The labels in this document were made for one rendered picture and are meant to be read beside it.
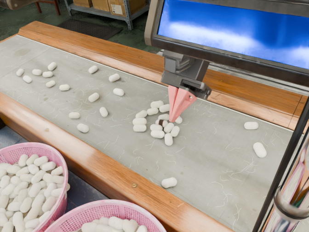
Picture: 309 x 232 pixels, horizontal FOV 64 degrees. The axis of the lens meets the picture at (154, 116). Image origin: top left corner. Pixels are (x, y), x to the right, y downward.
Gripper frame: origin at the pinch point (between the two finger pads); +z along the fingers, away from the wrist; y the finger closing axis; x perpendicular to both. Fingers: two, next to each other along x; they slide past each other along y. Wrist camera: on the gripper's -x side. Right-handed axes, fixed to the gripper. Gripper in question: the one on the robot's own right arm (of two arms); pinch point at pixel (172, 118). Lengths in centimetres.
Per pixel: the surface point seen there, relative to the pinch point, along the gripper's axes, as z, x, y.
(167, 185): 13.0, -2.7, 5.7
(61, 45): -10, 17, -67
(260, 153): -0.2, 8.1, 18.7
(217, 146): 2.3, 8.4, 9.6
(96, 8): -84, 164, -225
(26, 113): 14.5, -5.3, -41.1
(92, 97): 3.6, 5.1, -29.3
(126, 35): -60, 160, -163
